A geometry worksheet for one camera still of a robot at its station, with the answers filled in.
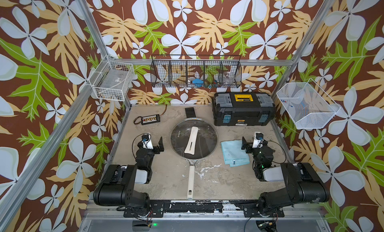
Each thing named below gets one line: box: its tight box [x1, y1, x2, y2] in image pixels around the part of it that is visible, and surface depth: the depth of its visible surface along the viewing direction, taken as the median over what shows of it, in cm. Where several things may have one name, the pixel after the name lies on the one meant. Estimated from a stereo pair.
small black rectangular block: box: [185, 107, 196, 118], surface depth 114 cm
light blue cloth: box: [220, 139, 250, 168], surface depth 93 cm
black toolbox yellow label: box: [212, 92, 276, 127], surface depth 100 cm
